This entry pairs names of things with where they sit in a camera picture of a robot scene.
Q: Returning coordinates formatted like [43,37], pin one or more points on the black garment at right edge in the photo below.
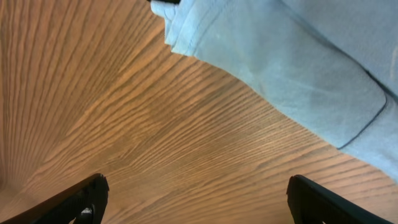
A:
[167,1]

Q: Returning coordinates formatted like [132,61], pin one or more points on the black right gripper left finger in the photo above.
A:
[84,202]

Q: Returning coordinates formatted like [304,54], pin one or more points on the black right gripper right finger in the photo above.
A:
[311,203]

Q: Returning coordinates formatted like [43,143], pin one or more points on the light blue t-shirt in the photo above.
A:
[331,66]

